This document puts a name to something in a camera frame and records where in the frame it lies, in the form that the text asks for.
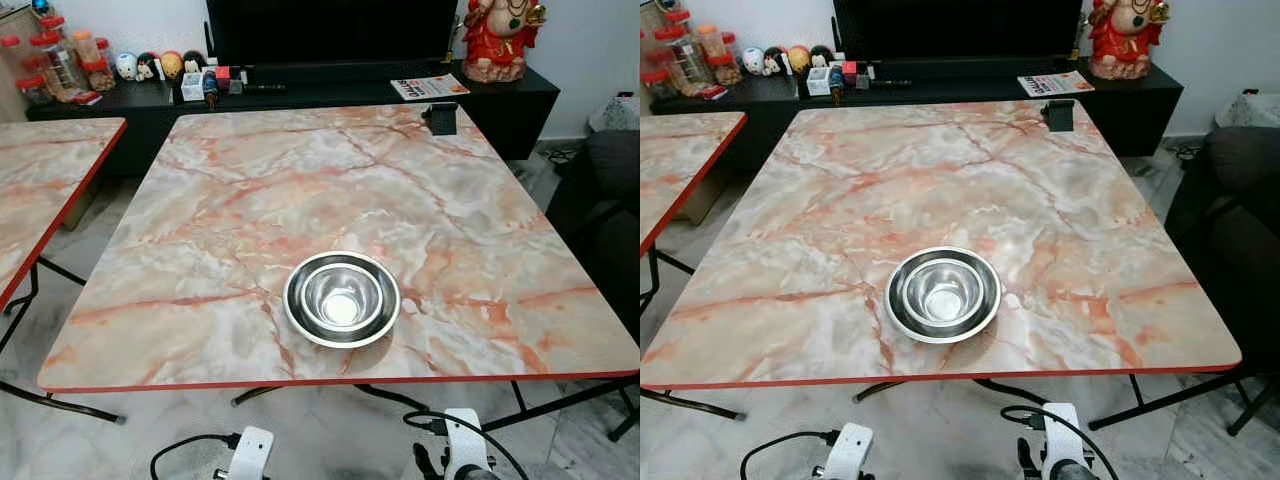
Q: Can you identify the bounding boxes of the small steel bowl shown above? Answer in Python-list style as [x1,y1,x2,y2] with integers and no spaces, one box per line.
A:
[902,257,986,326]
[300,260,386,331]

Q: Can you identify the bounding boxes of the large steel bowl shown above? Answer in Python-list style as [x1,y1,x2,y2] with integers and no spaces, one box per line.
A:
[283,250,402,349]
[884,246,1003,345]

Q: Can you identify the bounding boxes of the marble-pattern folding table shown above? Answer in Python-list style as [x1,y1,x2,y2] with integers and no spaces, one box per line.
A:
[640,98,1280,436]
[38,103,641,441]
[640,110,749,421]
[0,118,128,423]

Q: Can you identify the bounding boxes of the dark grey sofa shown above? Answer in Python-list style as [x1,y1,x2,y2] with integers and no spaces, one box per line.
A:
[545,128,641,341]
[1165,125,1280,379]

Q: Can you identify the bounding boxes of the black tv console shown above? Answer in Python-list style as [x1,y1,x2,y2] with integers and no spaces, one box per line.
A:
[25,62,561,179]
[650,60,1184,161]

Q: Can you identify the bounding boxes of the printed orange white pamphlet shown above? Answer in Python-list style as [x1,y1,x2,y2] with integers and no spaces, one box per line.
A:
[390,75,471,101]
[1017,70,1096,98]

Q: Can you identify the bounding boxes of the white lace cloth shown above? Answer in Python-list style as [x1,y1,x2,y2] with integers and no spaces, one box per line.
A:
[590,95,641,132]
[1215,90,1280,129]

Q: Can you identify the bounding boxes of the red fortune god statue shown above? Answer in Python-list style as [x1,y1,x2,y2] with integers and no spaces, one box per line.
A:
[1088,0,1171,81]
[462,0,548,84]

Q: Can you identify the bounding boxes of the black television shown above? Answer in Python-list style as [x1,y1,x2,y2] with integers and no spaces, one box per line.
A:
[205,0,461,67]
[832,0,1084,61]

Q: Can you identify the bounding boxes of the large clear red-lid jar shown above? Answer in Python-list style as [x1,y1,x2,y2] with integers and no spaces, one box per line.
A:
[655,26,717,96]
[28,30,89,101]

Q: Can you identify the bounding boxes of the red-lid jar orange contents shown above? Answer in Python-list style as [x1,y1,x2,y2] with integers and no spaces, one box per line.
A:
[70,28,116,93]
[697,22,743,86]

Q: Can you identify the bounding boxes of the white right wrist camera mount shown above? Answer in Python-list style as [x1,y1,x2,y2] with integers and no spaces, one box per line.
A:
[440,408,493,480]
[1040,402,1093,480]

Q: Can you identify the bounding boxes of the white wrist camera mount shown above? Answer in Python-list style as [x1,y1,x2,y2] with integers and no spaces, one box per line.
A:
[215,427,276,480]
[440,408,493,480]
[1040,402,1093,480]
[815,422,876,480]

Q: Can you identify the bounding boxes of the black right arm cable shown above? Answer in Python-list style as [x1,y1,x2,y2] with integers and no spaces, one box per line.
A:
[1000,404,1126,480]
[403,410,531,480]

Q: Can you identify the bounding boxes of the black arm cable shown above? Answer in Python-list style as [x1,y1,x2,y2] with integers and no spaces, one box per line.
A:
[740,429,839,480]
[403,410,531,480]
[150,432,243,480]
[1000,404,1126,480]

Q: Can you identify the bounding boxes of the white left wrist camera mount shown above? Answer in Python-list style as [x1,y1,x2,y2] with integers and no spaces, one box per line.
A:
[215,427,276,480]
[815,422,876,480]

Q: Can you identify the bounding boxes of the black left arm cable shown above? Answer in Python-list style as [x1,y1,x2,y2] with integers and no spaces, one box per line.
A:
[740,429,839,480]
[150,432,243,480]

